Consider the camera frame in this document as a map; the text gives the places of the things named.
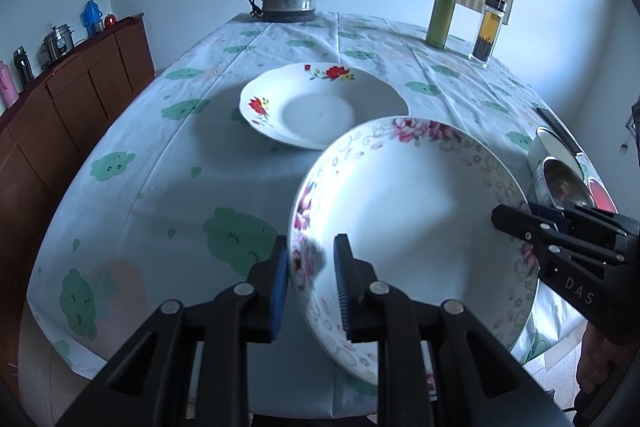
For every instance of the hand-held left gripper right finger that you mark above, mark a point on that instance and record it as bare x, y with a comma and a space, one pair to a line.
343, 287

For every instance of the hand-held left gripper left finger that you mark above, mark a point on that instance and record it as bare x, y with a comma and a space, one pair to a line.
278, 297

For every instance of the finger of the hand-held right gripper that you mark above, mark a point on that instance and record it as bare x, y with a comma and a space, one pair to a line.
515, 221
550, 217

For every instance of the steel bowl white outside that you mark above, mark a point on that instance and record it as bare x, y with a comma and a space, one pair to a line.
562, 187

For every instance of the red bowl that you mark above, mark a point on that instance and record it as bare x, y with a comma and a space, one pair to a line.
602, 197

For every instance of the pink floral rim plate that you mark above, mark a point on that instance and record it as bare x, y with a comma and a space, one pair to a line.
415, 217

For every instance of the person's right hand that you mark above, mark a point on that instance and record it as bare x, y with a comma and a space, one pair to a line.
595, 357

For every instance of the white enamel bowl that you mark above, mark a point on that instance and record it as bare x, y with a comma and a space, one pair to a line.
537, 152

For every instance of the black smartphone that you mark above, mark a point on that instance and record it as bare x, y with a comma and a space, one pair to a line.
555, 124

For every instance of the green cloud print tablecloth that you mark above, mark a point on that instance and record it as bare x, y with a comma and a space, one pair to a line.
200, 187

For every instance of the red flower white plate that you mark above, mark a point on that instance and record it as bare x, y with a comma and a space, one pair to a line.
320, 107

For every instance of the glass tea bottle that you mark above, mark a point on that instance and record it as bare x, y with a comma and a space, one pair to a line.
487, 32

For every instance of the green thermos bottle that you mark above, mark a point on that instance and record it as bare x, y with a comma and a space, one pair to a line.
440, 17

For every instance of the brown wooden sideboard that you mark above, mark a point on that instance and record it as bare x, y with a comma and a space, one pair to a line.
75, 107

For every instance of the small red object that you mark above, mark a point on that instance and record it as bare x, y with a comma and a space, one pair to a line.
110, 22

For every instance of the blue water bottle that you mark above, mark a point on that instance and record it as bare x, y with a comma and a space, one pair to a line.
92, 19

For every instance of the steel rice cooker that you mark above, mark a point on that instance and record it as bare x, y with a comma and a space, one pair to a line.
57, 44

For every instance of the black flask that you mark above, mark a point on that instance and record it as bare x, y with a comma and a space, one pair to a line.
22, 67

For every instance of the pink thermos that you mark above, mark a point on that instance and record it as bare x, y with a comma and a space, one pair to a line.
7, 84

